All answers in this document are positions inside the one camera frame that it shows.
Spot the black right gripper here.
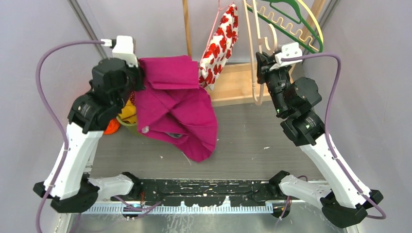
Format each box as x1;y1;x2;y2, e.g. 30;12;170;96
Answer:
256;50;290;116

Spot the yellow pleated skirt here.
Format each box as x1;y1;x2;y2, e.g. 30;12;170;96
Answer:
117;99;137;124

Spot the magenta dress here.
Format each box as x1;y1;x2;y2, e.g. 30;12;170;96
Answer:
135;55;218;163

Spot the wooden hanger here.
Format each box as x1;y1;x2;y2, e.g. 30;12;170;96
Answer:
242;0;278;106

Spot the green plastic hanger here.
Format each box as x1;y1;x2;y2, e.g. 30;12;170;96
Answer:
246;0;324;55

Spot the cream plastic hanger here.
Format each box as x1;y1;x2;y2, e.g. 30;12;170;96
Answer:
257;0;324;52

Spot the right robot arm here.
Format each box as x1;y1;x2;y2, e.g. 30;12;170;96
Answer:
256;52;383;228

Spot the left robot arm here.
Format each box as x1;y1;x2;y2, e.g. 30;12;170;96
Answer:
33;58;144;213

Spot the green plastic bin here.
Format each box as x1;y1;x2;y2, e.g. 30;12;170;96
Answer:
116;116;142;136

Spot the orange object behind bin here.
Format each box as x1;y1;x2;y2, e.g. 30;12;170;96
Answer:
103;118;121;135

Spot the white red poppy garment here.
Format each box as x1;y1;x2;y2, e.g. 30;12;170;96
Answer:
199;3;239;91

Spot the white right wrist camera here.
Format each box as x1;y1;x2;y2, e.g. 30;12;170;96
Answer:
269;42;303;71

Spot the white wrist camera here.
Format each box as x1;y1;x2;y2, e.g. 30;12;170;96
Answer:
112;35;138;67
269;42;303;71

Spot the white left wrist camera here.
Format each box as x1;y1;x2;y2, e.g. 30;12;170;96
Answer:
112;35;138;67

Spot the pink wire hanger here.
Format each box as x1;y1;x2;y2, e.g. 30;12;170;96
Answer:
205;0;234;50

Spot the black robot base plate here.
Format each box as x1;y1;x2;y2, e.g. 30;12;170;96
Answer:
120;179;286;207

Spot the aluminium rail frame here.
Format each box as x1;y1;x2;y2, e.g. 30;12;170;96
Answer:
61;180;358;233

